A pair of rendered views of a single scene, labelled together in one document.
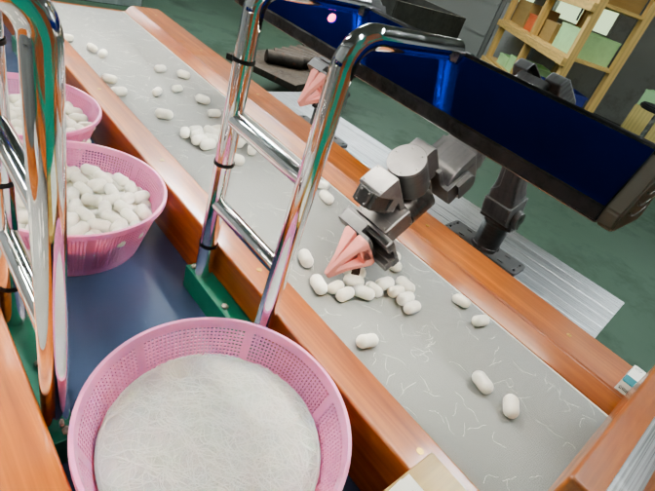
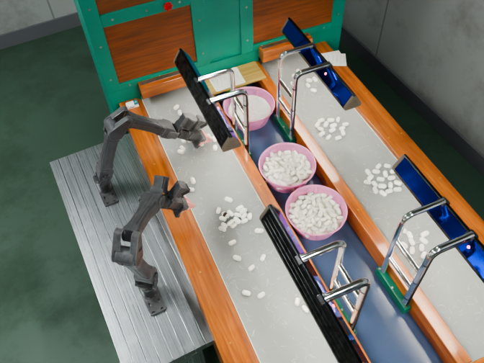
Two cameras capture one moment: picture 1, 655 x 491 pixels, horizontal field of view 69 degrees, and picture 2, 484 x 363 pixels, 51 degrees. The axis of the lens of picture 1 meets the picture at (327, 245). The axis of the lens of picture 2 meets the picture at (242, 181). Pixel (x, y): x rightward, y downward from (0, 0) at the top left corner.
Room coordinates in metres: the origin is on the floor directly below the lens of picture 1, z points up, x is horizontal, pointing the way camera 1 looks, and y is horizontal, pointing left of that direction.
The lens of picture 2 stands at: (1.95, 0.95, 2.56)
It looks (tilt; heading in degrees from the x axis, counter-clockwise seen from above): 52 degrees down; 210
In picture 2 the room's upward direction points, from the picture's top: 3 degrees counter-clockwise
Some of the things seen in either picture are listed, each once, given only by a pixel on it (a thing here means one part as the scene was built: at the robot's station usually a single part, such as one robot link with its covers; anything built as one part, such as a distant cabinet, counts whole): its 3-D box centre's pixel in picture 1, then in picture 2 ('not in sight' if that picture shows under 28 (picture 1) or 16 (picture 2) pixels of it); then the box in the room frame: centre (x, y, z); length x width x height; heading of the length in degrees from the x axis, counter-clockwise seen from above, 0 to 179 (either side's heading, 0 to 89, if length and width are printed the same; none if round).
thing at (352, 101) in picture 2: not in sight; (318, 60); (0.17, 0.35, 1.08); 0.62 x 0.08 x 0.07; 51
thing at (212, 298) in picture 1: (306, 187); (224, 119); (0.55, 0.05, 0.90); 0.20 x 0.19 x 0.45; 51
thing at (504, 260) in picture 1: (489, 235); (104, 184); (1.01, -0.35, 0.71); 0.20 x 0.07 x 0.08; 55
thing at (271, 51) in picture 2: not in sight; (285, 47); (-0.15, 0.04, 0.83); 0.30 x 0.06 x 0.07; 141
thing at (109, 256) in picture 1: (71, 208); (287, 170); (0.56, 0.38, 0.72); 0.27 x 0.27 x 0.10
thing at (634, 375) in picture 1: (635, 384); (132, 104); (0.56, -0.49, 0.77); 0.06 x 0.04 x 0.02; 141
